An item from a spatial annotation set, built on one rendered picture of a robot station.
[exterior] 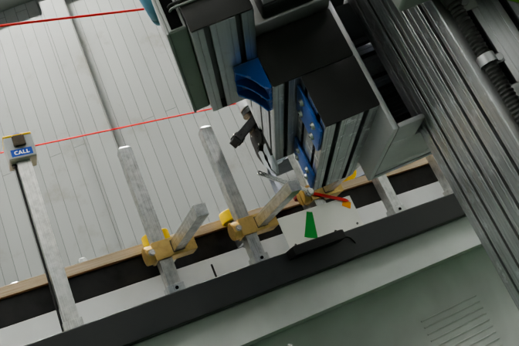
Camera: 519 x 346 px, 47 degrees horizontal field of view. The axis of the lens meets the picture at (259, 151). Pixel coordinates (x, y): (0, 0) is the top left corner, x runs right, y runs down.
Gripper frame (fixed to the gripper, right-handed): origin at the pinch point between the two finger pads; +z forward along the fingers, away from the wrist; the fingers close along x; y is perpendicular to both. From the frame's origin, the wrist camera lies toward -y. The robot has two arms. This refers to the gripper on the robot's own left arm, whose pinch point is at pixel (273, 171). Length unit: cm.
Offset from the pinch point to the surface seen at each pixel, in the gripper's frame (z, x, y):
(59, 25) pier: -405, 464, 74
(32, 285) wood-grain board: 4, 26, -67
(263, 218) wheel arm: 12.2, 0.3, -8.7
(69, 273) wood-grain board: 4, 26, -57
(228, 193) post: 0.8, 6.3, -12.8
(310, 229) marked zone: 18.3, 5.7, 6.4
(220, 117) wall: -221, 422, 203
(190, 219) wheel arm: 11.0, -14.5, -33.7
